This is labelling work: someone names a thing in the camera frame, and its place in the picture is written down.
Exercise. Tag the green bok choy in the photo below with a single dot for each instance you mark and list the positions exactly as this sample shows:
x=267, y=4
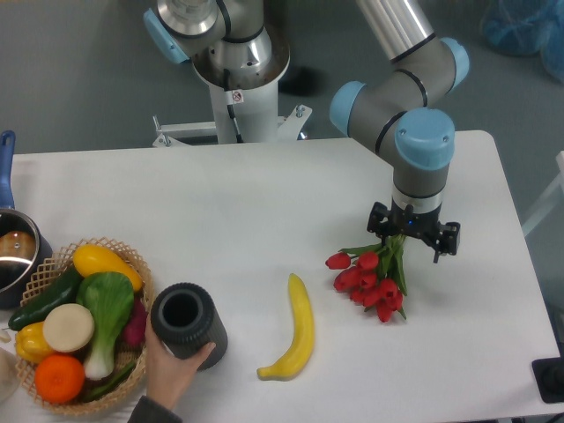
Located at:
x=109, y=297

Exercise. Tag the white garlic piece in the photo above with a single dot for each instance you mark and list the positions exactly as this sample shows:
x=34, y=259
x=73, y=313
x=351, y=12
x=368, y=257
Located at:
x=5, y=337

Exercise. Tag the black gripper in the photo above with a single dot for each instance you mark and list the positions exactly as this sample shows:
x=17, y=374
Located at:
x=443, y=239

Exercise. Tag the orange fruit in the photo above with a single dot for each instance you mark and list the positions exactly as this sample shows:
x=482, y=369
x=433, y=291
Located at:
x=59, y=378

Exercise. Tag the green chili pepper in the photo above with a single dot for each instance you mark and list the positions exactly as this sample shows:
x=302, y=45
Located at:
x=110, y=385

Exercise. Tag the yellow banana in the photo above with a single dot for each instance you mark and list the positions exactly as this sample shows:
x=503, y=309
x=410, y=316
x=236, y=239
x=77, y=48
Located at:
x=297, y=356

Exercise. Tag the blue plastic bag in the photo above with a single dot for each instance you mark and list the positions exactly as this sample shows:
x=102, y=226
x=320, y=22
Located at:
x=527, y=28

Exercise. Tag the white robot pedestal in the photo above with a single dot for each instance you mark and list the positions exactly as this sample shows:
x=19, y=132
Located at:
x=242, y=79

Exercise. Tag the person's hand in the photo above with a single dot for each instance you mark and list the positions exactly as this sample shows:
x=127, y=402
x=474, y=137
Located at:
x=168, y=377

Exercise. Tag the black device at edge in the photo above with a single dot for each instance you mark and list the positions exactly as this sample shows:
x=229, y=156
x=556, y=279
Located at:
x=548, y=375

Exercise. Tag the red tulip bouquet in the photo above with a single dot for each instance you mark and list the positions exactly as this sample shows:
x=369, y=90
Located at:
x=373, y=276

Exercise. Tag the dark grey ribbed vase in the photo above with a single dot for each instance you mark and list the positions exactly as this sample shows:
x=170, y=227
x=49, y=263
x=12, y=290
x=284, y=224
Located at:
x=185, y=319

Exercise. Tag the white frame at right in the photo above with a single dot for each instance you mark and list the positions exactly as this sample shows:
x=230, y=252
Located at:
x=546, y=201

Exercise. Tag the yellow bell pepper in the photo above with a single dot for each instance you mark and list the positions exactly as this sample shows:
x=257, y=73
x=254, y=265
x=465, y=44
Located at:
x=31, y=345

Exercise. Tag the green cucumber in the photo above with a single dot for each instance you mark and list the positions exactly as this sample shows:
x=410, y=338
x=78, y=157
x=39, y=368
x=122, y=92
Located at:
x=62, y=290

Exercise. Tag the yellow squash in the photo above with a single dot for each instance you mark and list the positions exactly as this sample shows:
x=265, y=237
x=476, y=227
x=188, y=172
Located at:
x=90, y=259

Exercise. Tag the blue handled saucepan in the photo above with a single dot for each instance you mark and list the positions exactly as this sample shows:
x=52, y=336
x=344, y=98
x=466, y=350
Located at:
x=23, y=247

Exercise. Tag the purple red sweet potato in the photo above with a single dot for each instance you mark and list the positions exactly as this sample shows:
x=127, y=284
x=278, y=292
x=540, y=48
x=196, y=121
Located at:
x=133, y=334

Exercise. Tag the round white radish slice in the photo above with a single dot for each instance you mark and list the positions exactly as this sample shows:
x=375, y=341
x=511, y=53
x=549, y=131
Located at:
x=68, y=328

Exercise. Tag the woven wicker basket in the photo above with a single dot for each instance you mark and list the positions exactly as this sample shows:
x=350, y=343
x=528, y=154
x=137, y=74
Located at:
x=129, y=360

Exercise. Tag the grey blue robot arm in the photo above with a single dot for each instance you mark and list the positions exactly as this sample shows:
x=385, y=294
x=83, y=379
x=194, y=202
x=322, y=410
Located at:
x=395, y=120

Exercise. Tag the grey sleeved forearm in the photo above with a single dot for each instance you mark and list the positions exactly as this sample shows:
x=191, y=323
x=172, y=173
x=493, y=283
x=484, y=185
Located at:
x=149, y=411

